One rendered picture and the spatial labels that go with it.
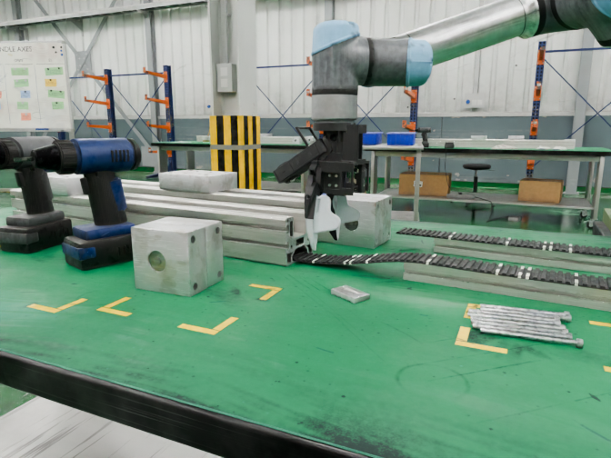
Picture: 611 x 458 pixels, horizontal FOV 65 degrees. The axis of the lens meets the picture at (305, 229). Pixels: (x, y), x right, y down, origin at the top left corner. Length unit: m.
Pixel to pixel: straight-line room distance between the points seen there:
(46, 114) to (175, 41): 4.99
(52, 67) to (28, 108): 0.56
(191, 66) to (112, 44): 2.17
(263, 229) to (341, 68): 0.30
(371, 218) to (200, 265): 0.38
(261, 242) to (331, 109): 0.27
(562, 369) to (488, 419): 0.14
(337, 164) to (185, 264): 0.28
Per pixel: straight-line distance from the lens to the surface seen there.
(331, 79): 0.78
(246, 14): 4.32
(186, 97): 10.69
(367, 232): 0.96
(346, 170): 0.77
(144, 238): 0.74
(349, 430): 0.42
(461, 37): 0.99
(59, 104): 6.35
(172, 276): 0.72
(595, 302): 0.75
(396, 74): 0.81
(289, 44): 9.47
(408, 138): 3.85
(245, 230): 0.87
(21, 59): 6.60
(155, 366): 0.53
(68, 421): 1.57
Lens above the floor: 1.02
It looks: 12 degrees down
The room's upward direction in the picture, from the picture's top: straight up
